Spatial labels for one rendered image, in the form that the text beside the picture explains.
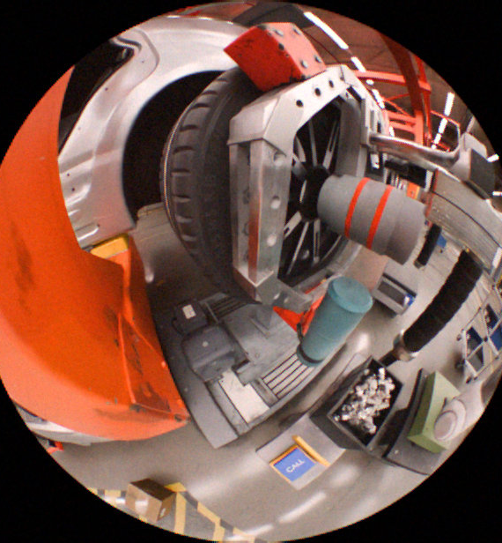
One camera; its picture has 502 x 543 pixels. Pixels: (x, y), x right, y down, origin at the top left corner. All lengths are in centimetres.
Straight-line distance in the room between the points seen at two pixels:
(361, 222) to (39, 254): 40
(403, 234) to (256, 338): 68
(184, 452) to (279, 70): 116
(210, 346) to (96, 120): 83
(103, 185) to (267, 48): 52
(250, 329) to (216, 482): 83
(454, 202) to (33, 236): 32
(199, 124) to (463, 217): 27
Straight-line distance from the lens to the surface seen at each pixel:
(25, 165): 17
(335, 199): 33
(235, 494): 101
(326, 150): 45
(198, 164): 21
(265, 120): 16
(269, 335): 77
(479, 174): 17
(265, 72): 24
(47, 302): 15
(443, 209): 17
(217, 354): 56
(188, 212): 22
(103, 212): 60
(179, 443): 98
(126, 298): 40
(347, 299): 28
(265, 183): 16
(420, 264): 54
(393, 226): 30
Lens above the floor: 91
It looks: 38 degrees down
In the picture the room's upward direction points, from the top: 2 degrees clockwise
